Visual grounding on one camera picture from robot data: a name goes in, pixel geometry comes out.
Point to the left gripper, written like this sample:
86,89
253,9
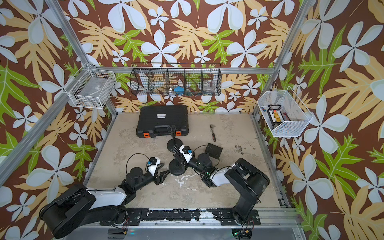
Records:
161,177

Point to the black stand pole with clip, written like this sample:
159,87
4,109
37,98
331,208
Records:
172,131

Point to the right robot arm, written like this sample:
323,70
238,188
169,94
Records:
249,181

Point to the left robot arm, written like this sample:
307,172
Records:
80,205

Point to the black phone holder plate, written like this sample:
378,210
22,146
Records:
213,151

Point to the black plastic tool case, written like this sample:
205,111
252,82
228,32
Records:
157,121

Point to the blue object in basket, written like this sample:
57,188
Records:
179,90

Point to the screw box in basket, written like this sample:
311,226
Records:
275,114

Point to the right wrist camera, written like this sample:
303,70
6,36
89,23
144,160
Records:
187,153

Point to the red handled ratchet wrench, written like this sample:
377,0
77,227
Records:
213,134

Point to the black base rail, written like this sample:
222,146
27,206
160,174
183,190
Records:
137,216

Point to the black wire basket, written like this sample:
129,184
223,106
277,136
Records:
196,79

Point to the white wire basket right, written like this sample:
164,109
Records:
296,114

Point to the white wire basket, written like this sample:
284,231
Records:
296,114
91,87

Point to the white wire basket left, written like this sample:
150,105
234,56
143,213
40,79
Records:
91,87

